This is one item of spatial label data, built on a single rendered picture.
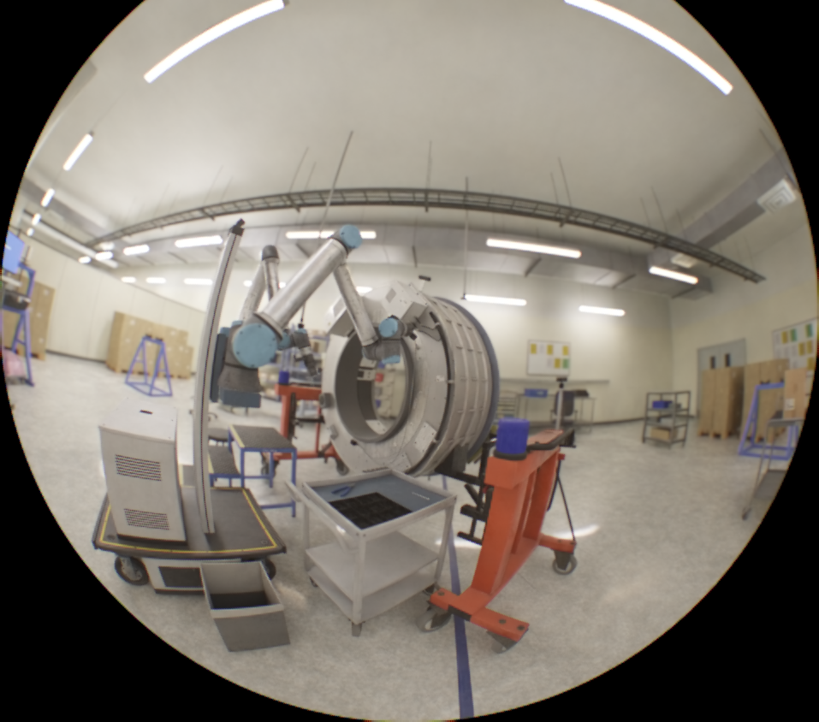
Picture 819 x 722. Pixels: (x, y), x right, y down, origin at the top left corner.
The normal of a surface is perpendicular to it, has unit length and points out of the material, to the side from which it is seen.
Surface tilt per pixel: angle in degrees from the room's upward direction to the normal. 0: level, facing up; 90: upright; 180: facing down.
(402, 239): 90
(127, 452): 90
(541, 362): 90
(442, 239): 90
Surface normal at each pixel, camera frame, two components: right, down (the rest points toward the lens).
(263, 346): 0.65, -0.03
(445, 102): -0.10, 0.97
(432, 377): -0.69, -0.23
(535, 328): -0.08, -0.23
